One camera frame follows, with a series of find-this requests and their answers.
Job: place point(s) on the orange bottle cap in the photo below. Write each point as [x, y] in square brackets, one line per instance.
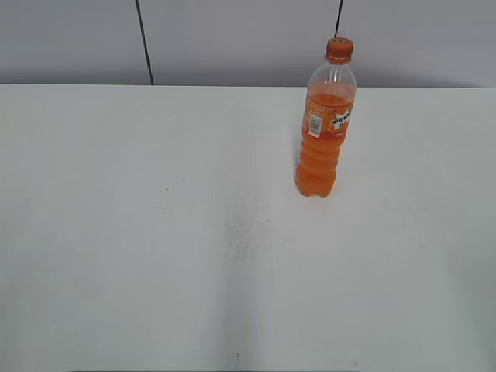
[339, 50]

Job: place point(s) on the orange soda plastic bottle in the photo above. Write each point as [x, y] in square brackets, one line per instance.
[330, 96]

